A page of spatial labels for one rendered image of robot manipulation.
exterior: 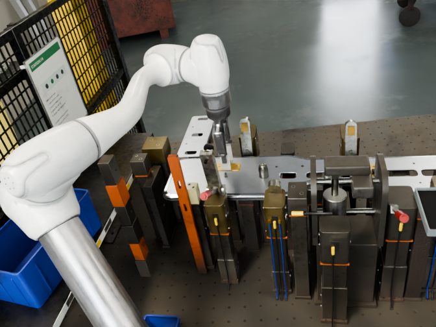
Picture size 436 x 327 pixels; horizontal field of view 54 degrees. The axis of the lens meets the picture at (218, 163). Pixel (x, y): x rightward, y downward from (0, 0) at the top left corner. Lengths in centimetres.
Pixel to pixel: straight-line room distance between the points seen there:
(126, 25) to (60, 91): 446
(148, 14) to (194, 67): 470
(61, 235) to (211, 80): 58
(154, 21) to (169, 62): 466
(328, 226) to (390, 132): 111
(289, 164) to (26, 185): 85
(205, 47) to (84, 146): 47
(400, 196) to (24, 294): 96
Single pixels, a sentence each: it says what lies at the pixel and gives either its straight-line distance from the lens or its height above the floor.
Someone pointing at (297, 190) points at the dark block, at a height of 112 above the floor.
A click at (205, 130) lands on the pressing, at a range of 167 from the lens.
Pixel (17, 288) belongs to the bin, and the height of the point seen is 111.
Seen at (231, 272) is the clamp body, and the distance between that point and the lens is 144.
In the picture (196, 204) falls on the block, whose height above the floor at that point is 101.
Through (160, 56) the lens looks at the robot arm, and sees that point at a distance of 128.
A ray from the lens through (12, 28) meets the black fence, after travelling 140.
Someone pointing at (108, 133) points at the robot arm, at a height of 141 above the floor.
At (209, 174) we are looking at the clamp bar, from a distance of 120.
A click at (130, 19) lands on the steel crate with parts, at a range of 594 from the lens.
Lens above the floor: 185
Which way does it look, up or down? 35 degrees down
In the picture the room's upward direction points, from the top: 11 degrees counter-clockwise
